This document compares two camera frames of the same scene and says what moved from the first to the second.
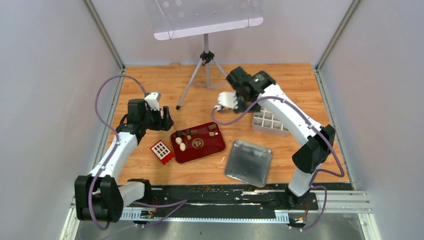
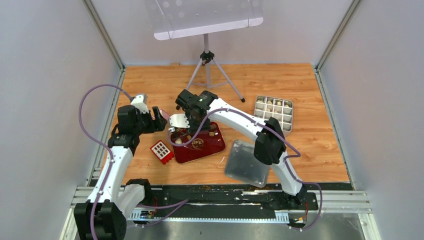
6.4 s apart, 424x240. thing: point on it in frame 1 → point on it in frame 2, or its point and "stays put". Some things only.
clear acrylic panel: [170, 18] stays put
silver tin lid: [248, 163] stays put
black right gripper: [243, 100] → [193, 122]
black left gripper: [163, 118] stays put
